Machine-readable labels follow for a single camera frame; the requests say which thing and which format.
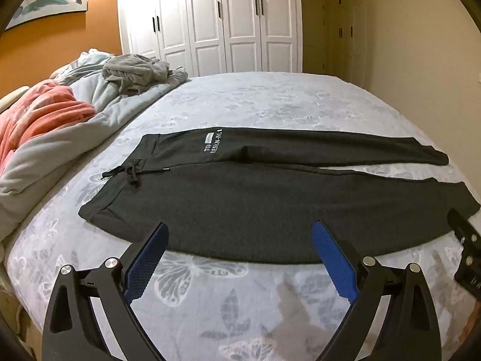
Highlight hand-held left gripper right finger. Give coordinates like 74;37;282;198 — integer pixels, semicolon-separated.
311;221;443;361

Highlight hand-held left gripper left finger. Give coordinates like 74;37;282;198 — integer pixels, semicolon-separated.
42;221;169;361

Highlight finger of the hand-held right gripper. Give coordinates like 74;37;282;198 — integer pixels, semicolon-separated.
447;208;481;298

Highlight dark grey pants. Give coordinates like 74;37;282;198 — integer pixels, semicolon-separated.
78;127;481;265

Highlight grey quilt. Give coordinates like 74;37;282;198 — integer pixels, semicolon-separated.
0;50;189;231

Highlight bed with grey butterfly cover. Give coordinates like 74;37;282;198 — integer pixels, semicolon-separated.
0;71;481;361

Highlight pink blanket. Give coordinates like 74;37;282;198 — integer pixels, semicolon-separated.
0;79;97;167

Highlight crumpled grey garment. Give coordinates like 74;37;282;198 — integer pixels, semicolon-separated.
102;54;174;95

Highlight beige headboard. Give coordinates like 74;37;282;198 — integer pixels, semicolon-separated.
0;86;30;114

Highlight cream door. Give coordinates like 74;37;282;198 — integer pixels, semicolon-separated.
322;0;368;80

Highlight white wardrobe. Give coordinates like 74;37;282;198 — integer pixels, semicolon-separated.
116;0;303;78

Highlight framed feather wall picture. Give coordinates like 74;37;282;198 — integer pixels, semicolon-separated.
5;0;90;31

